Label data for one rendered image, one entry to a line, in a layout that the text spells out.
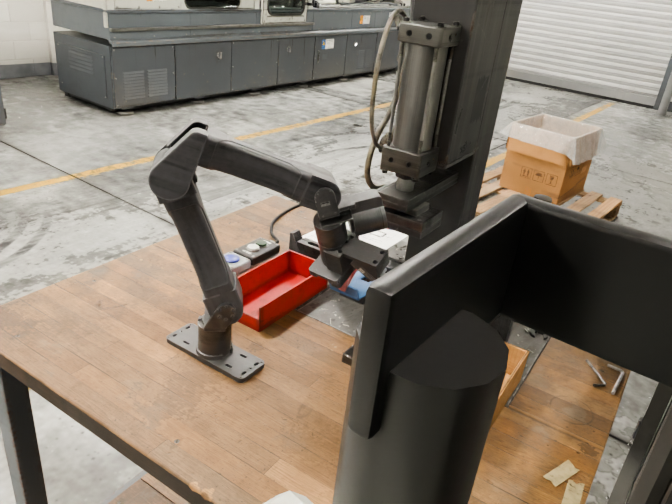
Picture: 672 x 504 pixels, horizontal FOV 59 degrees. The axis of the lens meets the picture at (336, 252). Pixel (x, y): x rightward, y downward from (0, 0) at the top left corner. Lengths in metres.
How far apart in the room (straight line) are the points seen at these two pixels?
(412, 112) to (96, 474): 1.60
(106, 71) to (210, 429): 5.40
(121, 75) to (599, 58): 7.24
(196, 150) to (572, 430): 0.80
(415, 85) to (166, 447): 0.77
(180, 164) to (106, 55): 5.25
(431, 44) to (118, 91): 5.22
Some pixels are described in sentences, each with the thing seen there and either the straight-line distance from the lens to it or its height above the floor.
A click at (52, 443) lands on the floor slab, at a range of 2.37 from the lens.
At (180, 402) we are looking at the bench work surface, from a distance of 1.07.
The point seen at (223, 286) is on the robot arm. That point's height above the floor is 1.07.
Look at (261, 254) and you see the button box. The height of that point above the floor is 0.93.
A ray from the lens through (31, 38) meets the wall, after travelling 7.97.
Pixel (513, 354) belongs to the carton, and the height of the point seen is 0.95.
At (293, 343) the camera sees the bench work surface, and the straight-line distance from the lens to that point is 1.21.
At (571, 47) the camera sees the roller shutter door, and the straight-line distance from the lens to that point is 10.61.
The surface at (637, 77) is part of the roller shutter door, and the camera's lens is 10.40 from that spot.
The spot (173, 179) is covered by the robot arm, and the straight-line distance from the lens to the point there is 0.96.
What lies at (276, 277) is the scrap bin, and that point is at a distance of 1.42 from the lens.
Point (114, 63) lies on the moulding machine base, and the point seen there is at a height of 0.51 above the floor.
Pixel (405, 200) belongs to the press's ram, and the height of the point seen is 1.18.
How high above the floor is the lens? 1.61
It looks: 27 degrees down
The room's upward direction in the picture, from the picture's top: 6 degrees clockwise
